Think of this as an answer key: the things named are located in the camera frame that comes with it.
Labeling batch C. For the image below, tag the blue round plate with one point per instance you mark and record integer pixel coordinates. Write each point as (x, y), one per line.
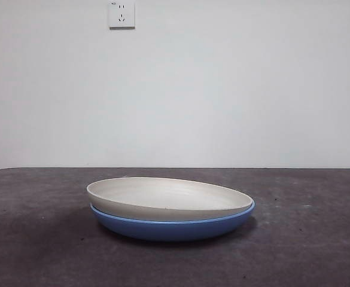
(168, 231)

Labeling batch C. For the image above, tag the white wall socket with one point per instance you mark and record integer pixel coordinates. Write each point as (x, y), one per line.
(121, 15)

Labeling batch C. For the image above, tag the white round plate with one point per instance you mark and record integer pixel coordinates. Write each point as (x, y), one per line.
(168, 194)

